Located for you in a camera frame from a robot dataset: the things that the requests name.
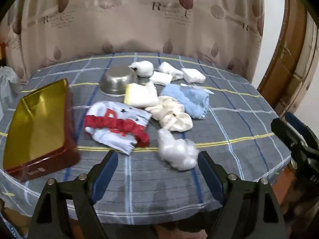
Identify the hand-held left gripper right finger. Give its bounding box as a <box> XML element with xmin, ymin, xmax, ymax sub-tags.
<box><xmin>198</xmin><ymin>151</ymin><xmax>288</xmax><ymax>239</ymax></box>

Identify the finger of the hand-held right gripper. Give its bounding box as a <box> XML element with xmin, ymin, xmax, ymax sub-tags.
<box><xmin>285</xmin><ymin>112</ymin><xmax>319</xmax><ymax>143</ymax></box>
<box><xmin>271</xmin><ymin>118</ymin><xmax>319</xmax><ymax>158</ymax></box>

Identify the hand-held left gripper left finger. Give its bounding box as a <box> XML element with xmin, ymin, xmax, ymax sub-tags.
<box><xmin>27</xmin><ymin>151</ymin><xmax>119</xmax><ymax>239</ymax></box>

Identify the clear plastic bag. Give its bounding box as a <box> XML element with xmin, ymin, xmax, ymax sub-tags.
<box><xmin>157</xmin><ymin>128</ymin><xmax>200</xmax><ymax>172</ymax></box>

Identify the red scrunchie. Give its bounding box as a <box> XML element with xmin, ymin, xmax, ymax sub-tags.
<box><xmin>84</xmin><ymin>116</ymin><xmax>150</xmax><ymax>147</ymax></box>

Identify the cream satin scrunchie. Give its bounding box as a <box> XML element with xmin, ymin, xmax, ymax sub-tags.
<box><xmin>159</xmin><ymin>112</ymin><xmax>193</xmax><ymax>132</ymax></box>
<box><xmin>145</xmin><ymin>96</ymin><xmax>185</xmax><ymax>120</ymax></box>

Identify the white printed cloth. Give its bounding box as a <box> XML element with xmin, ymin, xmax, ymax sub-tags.
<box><xmin>85</xmin><ymin>100</ymin><xmax>152</xmax><ymax>155</ymax></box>

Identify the blue fluffy towel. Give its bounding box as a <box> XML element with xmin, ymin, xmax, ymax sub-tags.
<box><xmin>161</xmin><ymin>83</ymin><xmax>210</xmax><ymax>119</ymax></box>

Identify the gold tin box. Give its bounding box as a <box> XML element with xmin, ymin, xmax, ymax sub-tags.
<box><xmin>2</xmin><ymin>78</ymin><xmax>81</xmax><ymax>182</ymax></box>

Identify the yellow white cloth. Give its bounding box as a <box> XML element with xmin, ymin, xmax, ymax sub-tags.
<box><xmin>124</xmin><ymin>82</ymin><xmax>159</xmax><ymax>109</ymax></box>

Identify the white foam block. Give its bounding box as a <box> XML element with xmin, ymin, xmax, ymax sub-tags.
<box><xmin>181</xmin><ymin>68</ymin><xmax>206</xmax><ymax>84</ymax></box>

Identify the white pad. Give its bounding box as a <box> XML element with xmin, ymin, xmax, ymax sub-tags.
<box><xmin>149</xmin><ymin>71</ymin><xmax>173</xmax><ymax>85</ymax></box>

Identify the grey plaid tablecloth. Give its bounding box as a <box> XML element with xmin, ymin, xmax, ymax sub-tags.
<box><xmin>0</xmin><ymin>52</ymin><xmax>293</xmax><ymax>226</ymax></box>

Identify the wooden door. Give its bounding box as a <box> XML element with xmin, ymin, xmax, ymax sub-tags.
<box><xmin>257</xmin><ymin>0</ymin><xmax>319</xmax><ymax>120</ymax></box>

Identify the steel bowl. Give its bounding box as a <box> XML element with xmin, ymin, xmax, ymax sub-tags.
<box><xmin>99</xmin><ymin>66</ymin><xmax>139</xmax><ymax>97</ymax></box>

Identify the white fluffy cotton ball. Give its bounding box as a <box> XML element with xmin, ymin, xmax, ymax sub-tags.
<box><xmin>128</xmin><ymin>60</ymin><xmax>154</xmax><ymax>77</ymax></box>

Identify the white rolled cloth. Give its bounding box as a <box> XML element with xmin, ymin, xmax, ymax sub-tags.
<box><xmin>158</xmin><ymin>62</ymin><xmax>183</xmax><ymax>81</ymax></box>

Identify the beige printed curtain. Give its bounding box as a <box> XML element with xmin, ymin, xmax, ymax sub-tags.
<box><xmin>0</xmin><ymin>0</ymin><xmax>265</xmax><ymax>82</ymax></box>

